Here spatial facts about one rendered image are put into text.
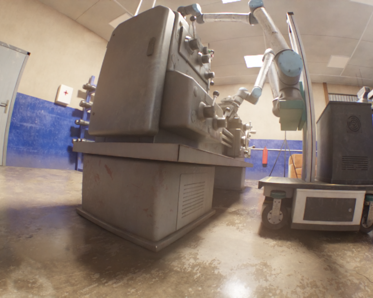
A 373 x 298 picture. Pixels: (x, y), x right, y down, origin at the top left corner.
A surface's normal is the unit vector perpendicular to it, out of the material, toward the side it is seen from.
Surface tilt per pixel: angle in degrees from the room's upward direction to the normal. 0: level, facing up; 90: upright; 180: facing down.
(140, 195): 90
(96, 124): 90
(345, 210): 90
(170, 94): 90
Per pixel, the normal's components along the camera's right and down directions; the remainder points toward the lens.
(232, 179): -0.45, -0.11
